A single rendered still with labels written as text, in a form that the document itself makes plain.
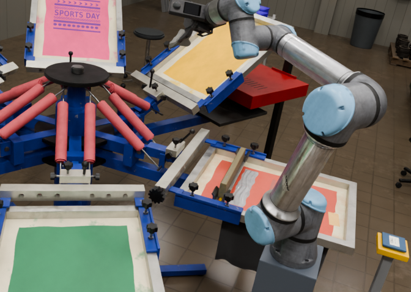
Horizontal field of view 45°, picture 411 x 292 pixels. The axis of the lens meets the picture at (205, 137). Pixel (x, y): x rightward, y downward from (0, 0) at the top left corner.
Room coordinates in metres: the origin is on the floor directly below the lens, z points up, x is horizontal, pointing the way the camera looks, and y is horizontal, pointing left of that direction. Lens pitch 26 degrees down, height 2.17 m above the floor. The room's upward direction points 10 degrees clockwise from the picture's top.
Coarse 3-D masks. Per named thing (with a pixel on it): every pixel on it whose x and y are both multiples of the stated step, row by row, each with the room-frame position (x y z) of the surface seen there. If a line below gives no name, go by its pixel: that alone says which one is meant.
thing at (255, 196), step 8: (208, 184) 2.03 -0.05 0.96; (216, 184) 2.04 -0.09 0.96; (208, 192) 1.96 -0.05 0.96; (232, 192) 1.99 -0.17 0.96; (256, 192) 2.03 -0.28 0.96; (248, 200) 1.95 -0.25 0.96; (256, 200) 1.96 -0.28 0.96; (328, 224) 1.86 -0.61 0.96; (320, 232) 1.79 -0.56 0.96; (328, 232) 1.80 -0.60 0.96
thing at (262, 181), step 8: (224, 160) 2.30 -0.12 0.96; (216, 168) 2.20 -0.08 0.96; (224, 168) 2.21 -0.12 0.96; (248, 168) 2.26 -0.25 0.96; (216, 176) 2.12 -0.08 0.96; (240, 176) 2.16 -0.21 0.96; (264, 176) 2.20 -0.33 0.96; (272, 176) 2.21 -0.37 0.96; (256, 184) 2.11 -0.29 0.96; (264, 184) 2.12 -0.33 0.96; (264, 192) 2.04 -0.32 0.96; (320, 192) 2.13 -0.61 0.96; (328, 192) 2.15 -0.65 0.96; (336, 192) 2.16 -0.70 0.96; (328, 200) 2.07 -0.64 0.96; (336, 200) 2.08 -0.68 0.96; (328, 208) 2.00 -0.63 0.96
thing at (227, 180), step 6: (240, 150) 2.24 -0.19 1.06; (240, 156) 2.17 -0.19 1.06; (234, 162) 2.10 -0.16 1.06; (240, 162) 2.18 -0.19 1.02; (234, 168) 2.04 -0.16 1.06; (228, 174) 1.97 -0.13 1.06; (234, 174) 2.05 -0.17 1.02; (222, 180) 1.91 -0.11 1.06; (228, 180) 1.92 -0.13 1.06; (222, 186) 1.88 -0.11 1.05; (228, 186) 1.94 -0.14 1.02; (222, 192) 1.88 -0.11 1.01
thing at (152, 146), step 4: (148, 144) 2.17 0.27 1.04; (152, 144) 2.18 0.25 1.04; (156, 144) 2.18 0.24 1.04; (160, 144) 2.19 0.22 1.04; (148, 148) 2.14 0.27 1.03; (152, 148) 2.14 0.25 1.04; (156, 148) 2.14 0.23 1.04; (160, 148) 2.15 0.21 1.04; (164, 148) 2.16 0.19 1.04; (148, 152) 2.14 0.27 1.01; (152, 152) 2.14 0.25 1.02; (156, 152) 2.14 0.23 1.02; (160, 152) 2.13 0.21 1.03; (164, 152) 2.13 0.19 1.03; (180, 152) 2.14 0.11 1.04; (152, 156) 2.14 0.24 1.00; (156, 156) 2.13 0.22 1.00; (168, 160) 2.12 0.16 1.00; (172, 160) 2.12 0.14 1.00
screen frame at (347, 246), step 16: (208, 160) 2.22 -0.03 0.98; (256, 160) 2.31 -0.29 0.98; (272, 160) 2.32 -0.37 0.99; (192, 176) 2.02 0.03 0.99; (320, 176) 2.24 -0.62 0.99; (352, 192) 2.12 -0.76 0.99; (352, 208) 1.97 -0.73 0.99; (352, 224) 1.84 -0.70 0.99; (320, 240) 1.69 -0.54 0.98; (336, 240) 1.70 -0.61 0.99; (352, 240) 1.72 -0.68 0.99
